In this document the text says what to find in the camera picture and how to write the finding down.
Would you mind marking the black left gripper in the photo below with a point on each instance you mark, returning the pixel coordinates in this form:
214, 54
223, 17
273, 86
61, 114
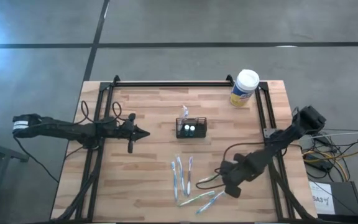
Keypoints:
124, 130

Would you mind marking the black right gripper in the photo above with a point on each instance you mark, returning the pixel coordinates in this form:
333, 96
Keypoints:
247, 169

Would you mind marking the green toothbrush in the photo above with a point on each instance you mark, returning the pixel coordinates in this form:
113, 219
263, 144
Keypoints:
196, 198
207, 179

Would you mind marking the purple toothbrush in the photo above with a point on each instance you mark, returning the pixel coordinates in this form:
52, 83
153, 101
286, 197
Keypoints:
181, 119
190, 177

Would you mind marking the teal bottle white cap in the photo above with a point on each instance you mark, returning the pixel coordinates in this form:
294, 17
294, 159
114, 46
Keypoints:
187, 127
192, 128

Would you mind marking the pink toothbrush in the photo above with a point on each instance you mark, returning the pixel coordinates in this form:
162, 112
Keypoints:
184, 109

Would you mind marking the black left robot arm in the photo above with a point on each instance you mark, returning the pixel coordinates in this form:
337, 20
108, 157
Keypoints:
67, 130

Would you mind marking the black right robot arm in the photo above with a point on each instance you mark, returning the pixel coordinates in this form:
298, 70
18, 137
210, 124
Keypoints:
278, 146

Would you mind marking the black power adapter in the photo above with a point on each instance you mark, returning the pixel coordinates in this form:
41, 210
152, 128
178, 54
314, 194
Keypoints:
317, 163

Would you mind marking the disinfecting wipes canister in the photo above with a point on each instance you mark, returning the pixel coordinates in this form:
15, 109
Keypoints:
247, 79

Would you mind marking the black box white label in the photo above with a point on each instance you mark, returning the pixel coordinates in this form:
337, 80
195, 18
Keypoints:
346, 197

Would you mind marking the black aluminium table frame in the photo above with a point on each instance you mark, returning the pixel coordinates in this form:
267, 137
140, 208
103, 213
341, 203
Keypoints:
179, 84

